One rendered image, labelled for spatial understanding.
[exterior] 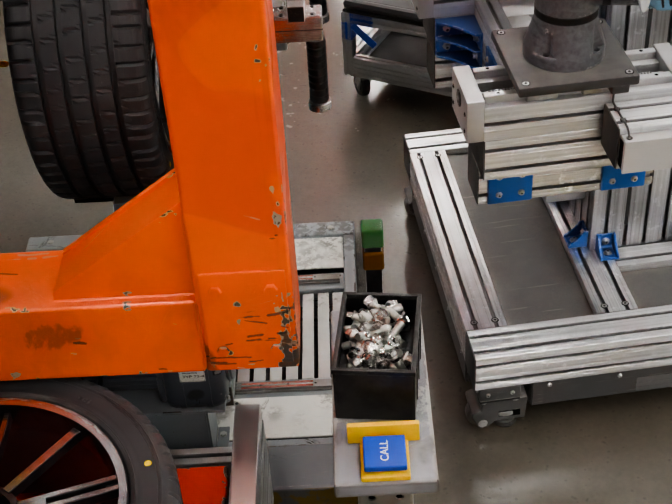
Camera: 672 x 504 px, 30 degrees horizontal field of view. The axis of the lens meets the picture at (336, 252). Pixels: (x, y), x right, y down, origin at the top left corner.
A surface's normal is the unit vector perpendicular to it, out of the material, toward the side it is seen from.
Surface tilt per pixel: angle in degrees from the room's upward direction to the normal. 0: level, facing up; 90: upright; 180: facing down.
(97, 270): 90
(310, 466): 0
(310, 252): 0
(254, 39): 90
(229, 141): 90
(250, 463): 0
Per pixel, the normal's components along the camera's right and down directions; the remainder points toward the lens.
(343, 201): -0.05, -0.78
